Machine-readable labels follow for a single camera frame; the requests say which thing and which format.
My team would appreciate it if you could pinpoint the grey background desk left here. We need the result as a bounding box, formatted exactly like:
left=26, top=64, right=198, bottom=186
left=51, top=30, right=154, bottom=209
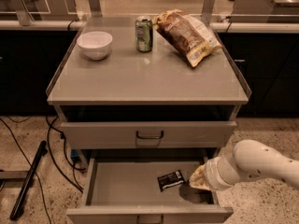
left=0, top=0, right=78, bottom=21

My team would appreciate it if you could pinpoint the green soda can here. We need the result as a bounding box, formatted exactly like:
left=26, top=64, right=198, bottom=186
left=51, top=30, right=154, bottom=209
left=135, top=16, right=153, bottom=52

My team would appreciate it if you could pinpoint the white counter rail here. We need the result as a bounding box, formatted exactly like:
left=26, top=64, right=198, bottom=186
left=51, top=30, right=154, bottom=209
left=0, top=21, right=299, bottom=34

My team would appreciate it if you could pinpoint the black floor bar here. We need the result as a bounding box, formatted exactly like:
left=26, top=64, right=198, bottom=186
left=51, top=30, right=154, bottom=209
left=9, top=141, right=47, bottom=220

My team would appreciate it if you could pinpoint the grey background desk right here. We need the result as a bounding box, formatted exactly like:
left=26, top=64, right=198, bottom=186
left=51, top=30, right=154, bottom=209
left=230, top=0, right=299, bottom=23

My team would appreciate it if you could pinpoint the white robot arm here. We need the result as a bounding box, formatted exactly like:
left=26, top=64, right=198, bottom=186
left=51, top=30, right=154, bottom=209
left=189, top=140, right=299, bottom=191

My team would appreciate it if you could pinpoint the grey background desk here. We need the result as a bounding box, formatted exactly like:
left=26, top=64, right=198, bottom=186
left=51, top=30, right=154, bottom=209
left=230, top=0, right=299, bottom=23
left=0, top=0, right=78, bottom=21

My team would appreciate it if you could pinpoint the grey drawer cabinet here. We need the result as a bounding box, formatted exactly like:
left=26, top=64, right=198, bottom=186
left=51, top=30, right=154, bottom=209
left=47, top=17, right=251, bottom=163

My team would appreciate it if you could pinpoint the brown chip bag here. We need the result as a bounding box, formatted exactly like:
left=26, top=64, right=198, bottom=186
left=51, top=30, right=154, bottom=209
left=152, top=9, right=221, bottom=67

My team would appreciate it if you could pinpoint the white bowl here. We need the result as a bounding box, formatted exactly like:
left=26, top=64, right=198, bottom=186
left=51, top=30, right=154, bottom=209
left=77, top=31, right=113, bottom=61

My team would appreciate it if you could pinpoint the grey open middle drawer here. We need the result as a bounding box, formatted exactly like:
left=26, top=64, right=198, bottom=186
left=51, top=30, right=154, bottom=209
left=67, top=148, right=233, bottom=224

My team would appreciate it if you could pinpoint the black floor cable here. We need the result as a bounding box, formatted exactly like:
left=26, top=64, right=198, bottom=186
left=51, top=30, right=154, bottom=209
left=0, top=115, right=87, bottom=224

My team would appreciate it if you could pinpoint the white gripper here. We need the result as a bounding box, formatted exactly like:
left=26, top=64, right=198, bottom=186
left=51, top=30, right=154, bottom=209
left=189, top=155, right=241, bottom=190

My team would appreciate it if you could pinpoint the grey top drawer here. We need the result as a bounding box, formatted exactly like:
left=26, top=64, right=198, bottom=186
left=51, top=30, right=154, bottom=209
left=62, top=121, right=236, bottom=149

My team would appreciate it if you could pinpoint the black rxbar chocolate bar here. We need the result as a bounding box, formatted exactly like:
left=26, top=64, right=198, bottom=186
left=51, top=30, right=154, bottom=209
left=157, top=170, right=185, bottom=192

